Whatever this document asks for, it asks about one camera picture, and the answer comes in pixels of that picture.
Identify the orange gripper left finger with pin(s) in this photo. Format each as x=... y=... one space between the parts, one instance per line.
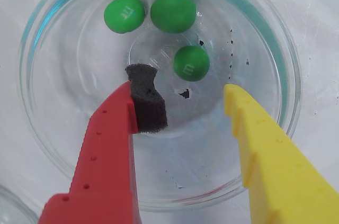
x=106 y=160

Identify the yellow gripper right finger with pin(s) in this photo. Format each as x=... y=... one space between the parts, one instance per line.
x=278 y=176

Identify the clear glass bowl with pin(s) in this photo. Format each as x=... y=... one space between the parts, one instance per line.
x=66 y=128

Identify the green pill ball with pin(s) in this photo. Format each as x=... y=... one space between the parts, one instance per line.
x=191 y=63
x=124 y=14
x=173 y=12

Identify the white table cloth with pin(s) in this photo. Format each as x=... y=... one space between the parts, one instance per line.
x=317 y=49

